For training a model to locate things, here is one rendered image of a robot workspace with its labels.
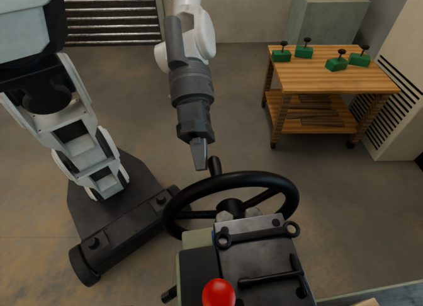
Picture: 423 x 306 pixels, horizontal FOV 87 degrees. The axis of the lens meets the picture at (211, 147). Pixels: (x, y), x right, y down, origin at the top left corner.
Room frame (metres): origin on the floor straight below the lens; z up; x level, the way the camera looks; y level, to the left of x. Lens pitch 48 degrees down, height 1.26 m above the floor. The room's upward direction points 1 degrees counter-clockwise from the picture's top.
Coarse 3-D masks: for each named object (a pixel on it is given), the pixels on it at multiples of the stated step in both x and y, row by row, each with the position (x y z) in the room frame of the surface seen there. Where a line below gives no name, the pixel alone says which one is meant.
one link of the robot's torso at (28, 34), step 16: (0, 0) 0.34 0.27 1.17; (16, 0) 0.35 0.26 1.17; (32, 0) 0.36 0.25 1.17; (48, 0) 0.38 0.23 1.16; (0, 16) 0.35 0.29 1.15; (16, 16) 0.36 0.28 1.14; (32, 16) 0.38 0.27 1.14; (48, 16) 0.40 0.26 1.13; (64, 16) 0.45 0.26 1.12; (0, 32) 0.35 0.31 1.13; (16, 32) 0.36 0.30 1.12; (32, 32) 0.38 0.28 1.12; (48, 32) 0.41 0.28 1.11; (64, 32) 0.45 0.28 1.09; (0, 48) 0.35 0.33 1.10; (16, 48) 0.37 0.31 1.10; (32, 48) 0.38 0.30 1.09; (48, 48) 0.41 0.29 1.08; (0, 64) 0.36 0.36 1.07; (16, 64) 0.41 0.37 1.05
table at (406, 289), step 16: (176, 256) 0.11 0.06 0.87; (176, 272) 0.09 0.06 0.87; (384, 288) 0.06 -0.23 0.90; (400, 288) 0.06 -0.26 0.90; (416, 288) 0.06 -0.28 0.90; (320, 304) 0.04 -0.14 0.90; (336, 304) 0.04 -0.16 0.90; (352, 304) 0.04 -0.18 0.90; (384, 304) 0.04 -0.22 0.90; (400, 304) 0.04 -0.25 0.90; (416, 304) 0.04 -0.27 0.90
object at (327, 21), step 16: (304, 0) 2.05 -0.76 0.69; (320, 0) 2.01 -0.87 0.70; (336, 0) 2.00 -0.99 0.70; (352, 0) 1.99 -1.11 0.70; (368, 0) 1.99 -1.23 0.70; (288, 16) 2.38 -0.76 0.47; (304, 16) 1.96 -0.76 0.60; (320, 16) 1.96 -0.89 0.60; (336, 16) 1.96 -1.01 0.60; (352, 16) 1.96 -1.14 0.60; (288, 32) 2.26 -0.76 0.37; (304, 32) 1.96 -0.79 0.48; (320, 32) 1.96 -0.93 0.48; (336, 32) 1.96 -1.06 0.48; (352, 32) 1.95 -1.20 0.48
